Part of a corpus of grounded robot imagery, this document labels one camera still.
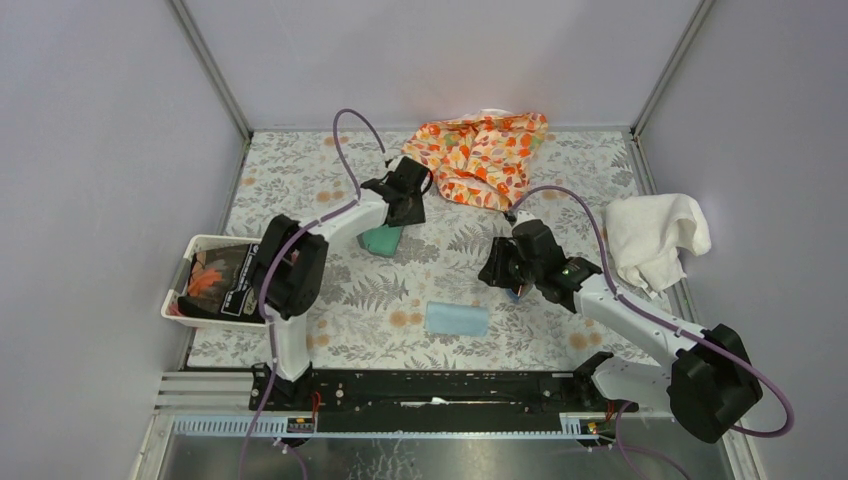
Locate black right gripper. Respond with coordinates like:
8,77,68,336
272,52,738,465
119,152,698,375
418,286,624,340
476,237,541,290

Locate blue frame sunglasses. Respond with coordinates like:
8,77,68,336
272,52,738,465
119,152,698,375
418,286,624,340
506,285,533,303

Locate dark blue glasses case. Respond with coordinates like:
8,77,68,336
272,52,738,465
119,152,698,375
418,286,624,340
357,225,404,258

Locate light blue cleaning cloth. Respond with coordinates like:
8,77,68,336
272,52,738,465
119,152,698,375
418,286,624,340
425,302,489,337

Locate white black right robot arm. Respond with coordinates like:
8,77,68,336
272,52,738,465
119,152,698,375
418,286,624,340
478,212,763,443

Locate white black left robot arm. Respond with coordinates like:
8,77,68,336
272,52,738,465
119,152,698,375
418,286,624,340
249,157,433,411

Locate orange floral fabric bag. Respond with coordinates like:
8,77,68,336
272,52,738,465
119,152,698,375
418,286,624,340
401,109,549,212

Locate white towel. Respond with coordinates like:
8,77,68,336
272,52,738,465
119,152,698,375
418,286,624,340
605,194,712,297

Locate black pouch in basket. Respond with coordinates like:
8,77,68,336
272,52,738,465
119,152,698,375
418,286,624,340
177,243,264,324

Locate white perforated plastic basket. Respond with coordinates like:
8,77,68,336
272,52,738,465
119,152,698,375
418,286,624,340
161,235,264,331

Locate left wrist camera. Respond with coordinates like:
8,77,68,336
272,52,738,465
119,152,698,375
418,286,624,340
384,155,405,171

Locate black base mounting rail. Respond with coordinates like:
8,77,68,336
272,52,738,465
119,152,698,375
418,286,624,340
248,364,624,435

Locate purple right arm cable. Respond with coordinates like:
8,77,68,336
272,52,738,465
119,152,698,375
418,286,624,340
504,185,796,480

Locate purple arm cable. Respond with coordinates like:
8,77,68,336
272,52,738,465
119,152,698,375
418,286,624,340
504,185,796,480
237,108,389,480

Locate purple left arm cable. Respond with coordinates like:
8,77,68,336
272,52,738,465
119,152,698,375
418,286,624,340
237,108,389,480

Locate aluminium frame profile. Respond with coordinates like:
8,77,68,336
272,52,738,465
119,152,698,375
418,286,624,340
129,370,763,480

